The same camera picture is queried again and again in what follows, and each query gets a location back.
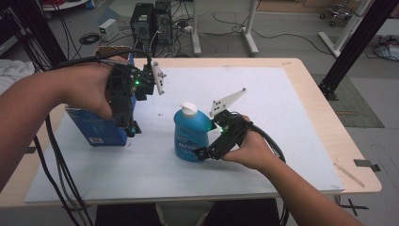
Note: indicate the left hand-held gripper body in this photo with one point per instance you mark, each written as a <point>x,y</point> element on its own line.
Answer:
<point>124,91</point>

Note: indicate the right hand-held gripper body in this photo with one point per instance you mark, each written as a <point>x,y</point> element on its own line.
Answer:
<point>232,132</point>

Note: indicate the blue bottle with white cap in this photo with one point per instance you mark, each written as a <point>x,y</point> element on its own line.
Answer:
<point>189,135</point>

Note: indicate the blue cardboard box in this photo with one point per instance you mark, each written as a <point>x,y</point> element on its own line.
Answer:
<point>94,128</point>

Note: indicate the person's right hand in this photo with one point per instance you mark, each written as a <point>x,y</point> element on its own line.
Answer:
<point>254,150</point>

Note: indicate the person's left hand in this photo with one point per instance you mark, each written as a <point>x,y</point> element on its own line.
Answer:
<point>84,84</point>

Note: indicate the white foam mat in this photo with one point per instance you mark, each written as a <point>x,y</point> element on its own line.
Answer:
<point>257,147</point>

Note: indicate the small white power box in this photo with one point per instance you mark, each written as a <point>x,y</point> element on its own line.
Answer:
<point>108,29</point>

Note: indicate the black computer tower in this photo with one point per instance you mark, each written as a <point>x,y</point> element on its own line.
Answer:
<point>163,22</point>
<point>141,23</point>

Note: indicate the white desk leg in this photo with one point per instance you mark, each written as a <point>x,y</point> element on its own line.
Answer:
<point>196,31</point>
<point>250,34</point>

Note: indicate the white cloth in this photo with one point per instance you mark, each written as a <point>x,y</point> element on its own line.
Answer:
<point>12,73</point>

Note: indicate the thin wooden stick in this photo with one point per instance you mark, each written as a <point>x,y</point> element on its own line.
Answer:
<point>349,175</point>

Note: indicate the grey floor mat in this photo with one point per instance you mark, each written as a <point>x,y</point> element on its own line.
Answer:
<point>354,103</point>

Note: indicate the grey tape strip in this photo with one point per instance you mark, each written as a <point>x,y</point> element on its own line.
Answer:
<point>365,164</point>

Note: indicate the black tape cross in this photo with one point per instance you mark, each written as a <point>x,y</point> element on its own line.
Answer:
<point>354,207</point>

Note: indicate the office chair base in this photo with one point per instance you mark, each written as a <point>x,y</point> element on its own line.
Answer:
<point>334,12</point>

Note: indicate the black metal frame post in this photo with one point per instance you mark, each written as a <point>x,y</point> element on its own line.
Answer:
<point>357,47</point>
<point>40,34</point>

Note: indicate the white desk frame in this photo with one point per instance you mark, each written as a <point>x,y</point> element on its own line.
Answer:
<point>346,28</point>

